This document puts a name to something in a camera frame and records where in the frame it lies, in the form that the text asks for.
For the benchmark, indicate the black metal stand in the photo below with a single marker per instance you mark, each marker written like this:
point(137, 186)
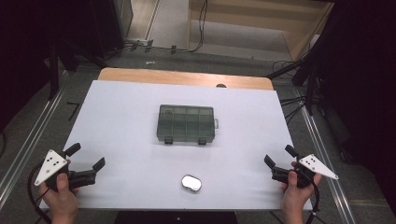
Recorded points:
point(53, 71)

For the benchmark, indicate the black cabinet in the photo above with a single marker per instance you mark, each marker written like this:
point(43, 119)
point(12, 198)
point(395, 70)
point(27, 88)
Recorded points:
point(109, 25)

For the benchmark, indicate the small black round knob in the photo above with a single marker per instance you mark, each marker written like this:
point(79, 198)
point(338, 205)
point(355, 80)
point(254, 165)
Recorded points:
point(221, 85)

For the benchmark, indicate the person's left hand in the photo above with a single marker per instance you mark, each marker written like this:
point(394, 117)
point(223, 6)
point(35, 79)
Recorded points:
point(62, 196)

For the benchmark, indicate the power strip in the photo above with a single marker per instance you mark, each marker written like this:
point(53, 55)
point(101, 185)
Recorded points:
point(138, 42)

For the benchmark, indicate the clear oval case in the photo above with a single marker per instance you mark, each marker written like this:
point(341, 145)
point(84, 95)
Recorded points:
point(191, 183)

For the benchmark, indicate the smoky plastic compartment box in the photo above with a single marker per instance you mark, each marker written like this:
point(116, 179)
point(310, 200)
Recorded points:
point(186, 124)

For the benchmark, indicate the person's right hand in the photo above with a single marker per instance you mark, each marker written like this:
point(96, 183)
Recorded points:
point(295, 196)

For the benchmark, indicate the black tripod stand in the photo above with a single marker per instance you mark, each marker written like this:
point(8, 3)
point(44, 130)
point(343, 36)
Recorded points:
point(306, 74)

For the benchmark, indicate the wooden table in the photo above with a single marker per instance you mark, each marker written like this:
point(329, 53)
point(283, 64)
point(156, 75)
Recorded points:
point(174, 77)

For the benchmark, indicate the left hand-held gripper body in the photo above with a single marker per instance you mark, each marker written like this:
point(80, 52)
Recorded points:
point(49, 166)

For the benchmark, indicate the wooden shelf unit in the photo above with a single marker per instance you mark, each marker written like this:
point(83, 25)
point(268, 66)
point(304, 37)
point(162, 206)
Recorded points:
point(249, 21)

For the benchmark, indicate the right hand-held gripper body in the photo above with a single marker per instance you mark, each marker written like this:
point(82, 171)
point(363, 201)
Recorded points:
point(311, 166)

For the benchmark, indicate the white board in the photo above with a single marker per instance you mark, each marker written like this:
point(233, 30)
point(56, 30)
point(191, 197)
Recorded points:
point(130, 140)

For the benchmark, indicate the dark curtain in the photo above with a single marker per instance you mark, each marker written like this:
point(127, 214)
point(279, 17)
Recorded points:
point(364, 77)

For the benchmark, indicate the aluminium floor rail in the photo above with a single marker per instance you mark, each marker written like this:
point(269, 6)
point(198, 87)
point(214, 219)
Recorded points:
point(327, 161)
point(28, 146)

